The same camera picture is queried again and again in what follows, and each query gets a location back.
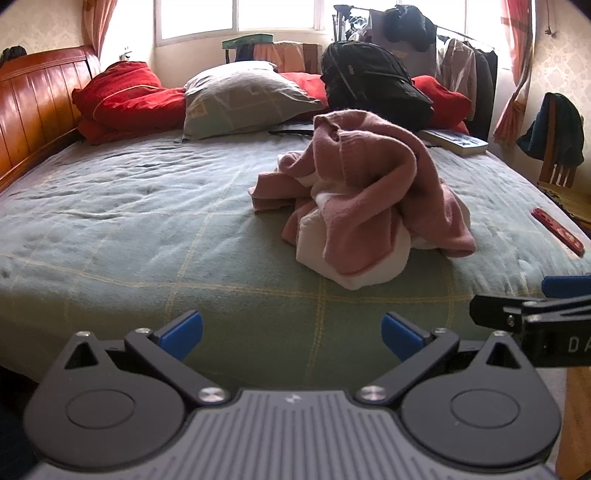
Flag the pink and white sweater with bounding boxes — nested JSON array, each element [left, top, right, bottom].
[[249, 110, 477, 290]]

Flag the wooden chair with clothes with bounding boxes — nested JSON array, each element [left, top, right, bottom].
[[516, 92, 590, 230]]

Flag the clothes rack with garments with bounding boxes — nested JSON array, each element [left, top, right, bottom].
[[332, 1, 500, 140]]

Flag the red flat case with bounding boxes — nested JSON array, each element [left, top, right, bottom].
[[531, 208, 585, 258]]

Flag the green plaid bed blanket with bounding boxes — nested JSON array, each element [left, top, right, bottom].
[[1, 131, 590, 389]]

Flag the blue white book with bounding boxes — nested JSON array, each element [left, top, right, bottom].
[[417, 129, 489, 157]]

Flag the red quilt right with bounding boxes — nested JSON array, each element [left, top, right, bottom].
[[281, 72, 472, 135]]

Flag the red quilt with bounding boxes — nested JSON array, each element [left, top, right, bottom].
[[281, 72, 472, 135], [72, 61, 185, 145]]

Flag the red plaid curtain right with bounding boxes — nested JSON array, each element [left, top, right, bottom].
[[493, 0, 536, 148]]

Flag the red plaid curtain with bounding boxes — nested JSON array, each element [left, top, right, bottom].
[[82, 0, 117, 57], [493, 0, 536, 148]]

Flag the black backpack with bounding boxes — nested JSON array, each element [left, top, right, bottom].
[[321, 41, 434, 131]]

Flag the red quilt left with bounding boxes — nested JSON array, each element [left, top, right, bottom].
[[72, 61, 185, 145]]

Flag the wooden headboard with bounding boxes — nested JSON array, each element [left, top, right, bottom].
[[0, 45, 100, 190]]

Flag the grey green pillow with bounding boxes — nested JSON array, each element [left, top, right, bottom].
[[183, 61, 324, 140]]

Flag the green topped box pile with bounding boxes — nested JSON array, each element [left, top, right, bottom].
[[221, 33, 322, 74]]

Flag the red plaid curtain left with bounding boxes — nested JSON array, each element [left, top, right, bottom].
[[82, 0, 117, 57]]

